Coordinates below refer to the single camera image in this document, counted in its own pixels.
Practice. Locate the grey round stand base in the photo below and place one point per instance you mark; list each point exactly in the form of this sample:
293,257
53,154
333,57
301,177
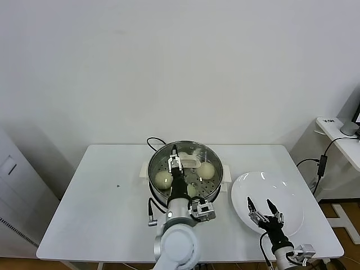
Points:
348,128

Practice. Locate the large white plate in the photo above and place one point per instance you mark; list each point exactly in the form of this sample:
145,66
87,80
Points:
267,188

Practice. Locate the white side desk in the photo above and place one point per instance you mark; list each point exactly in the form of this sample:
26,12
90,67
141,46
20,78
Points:
346,152

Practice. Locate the grey computer monitor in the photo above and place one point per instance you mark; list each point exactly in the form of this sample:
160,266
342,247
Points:
351,107

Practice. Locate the white cabinet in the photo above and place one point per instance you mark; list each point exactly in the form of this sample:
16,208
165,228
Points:
17,182

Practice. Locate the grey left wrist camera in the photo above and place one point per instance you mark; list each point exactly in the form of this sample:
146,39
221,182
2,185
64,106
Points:
204,211

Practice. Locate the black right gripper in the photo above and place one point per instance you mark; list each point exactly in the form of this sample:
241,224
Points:
274,230

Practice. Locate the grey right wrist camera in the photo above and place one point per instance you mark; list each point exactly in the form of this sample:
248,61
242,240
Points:
305,250

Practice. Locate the round glass pot lid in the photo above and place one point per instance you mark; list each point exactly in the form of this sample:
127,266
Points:
208,157

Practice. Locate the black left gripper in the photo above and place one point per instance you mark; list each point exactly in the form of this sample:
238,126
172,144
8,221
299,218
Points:
178,184

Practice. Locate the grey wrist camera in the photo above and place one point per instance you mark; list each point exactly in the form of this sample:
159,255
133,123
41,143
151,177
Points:
204,211
305,250

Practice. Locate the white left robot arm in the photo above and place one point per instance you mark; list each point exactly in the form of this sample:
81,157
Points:
177,239

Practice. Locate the white steamed baozi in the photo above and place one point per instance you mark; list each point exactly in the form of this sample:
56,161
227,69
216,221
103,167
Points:
184,154
206,171
163,180
191,191

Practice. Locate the stainless steel steamer basket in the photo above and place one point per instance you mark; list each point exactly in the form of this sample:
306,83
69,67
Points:
157,197

